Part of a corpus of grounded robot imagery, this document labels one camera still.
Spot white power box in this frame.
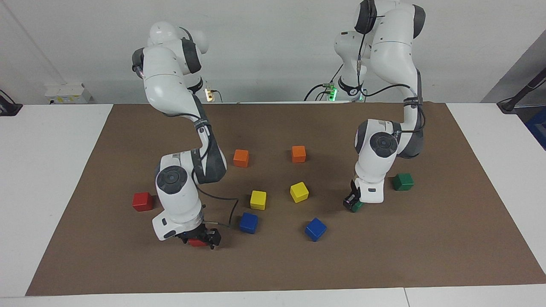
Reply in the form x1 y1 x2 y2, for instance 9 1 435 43
44 83 93 104

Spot blue crate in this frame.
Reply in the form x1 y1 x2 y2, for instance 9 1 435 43
525 107 546 151

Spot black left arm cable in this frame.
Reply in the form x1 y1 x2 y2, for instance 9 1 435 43
355 32 426 133

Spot brown table mat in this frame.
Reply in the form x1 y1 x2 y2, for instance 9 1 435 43
25 101 546 297

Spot yellow wooden cube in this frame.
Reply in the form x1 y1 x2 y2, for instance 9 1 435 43
290 182 310 204
250 190 267 211

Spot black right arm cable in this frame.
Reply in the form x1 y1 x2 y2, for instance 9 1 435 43
191 166 239 227

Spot black clamp bracket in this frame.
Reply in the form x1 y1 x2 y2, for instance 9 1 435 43
0 89 23 117

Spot black base cable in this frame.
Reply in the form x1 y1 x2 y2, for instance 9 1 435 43
304 64 344 102

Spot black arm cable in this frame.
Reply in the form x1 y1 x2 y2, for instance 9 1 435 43
355 32 426 133
191 166 239 227

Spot black stand pole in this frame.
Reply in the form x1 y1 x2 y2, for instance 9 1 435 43
497 67 546 114

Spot blue wooden cube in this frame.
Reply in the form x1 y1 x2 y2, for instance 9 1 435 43
304 217 328 243
239 212 259 235

